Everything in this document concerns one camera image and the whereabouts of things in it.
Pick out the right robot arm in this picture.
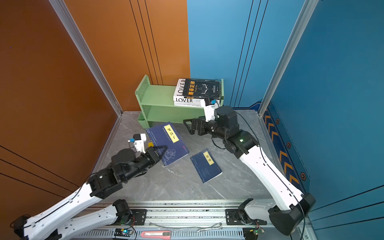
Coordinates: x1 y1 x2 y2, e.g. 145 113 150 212
183 106 316 236

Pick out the white LOVER magazine book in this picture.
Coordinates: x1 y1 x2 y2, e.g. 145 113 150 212
173 79 223 105

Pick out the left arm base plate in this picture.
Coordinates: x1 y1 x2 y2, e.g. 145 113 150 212
126 209 148 227

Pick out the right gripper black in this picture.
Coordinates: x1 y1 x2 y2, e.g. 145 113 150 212
183 114 229 141

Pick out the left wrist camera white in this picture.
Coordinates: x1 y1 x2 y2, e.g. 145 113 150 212
128 134 147 153

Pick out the aluminium rail frame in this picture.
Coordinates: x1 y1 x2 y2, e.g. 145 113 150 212
69 199 316 240

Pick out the red utility knife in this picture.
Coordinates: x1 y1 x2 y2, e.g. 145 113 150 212
141 231 172 240

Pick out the silver open-end wrench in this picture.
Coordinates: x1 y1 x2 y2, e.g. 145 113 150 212
197 223 223 233

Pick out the green circuit board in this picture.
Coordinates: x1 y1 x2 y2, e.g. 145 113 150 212
243 228 265 240
114 228 135 240

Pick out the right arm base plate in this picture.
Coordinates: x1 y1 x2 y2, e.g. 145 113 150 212
225 209 267 226

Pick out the black book with gold title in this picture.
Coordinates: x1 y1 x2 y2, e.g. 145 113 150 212
182 79 221 100

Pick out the green wooden two-tier shelf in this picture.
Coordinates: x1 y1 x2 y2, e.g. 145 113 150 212
135 75 205 129

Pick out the dark blue book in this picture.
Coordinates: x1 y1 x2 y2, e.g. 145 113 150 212
146 122 190 167
190 149 223 184

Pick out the white book with brown blocks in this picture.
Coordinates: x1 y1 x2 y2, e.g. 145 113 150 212
174 102 206 108

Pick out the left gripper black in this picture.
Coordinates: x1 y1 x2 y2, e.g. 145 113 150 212
122 144 168 184

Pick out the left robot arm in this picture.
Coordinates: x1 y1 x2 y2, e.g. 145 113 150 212
10 146 168 240

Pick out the right green circuit board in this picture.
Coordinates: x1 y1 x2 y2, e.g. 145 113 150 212
243 228 265 240

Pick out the left green circuit board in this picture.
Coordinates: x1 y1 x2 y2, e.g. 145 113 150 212
114 228 135 240

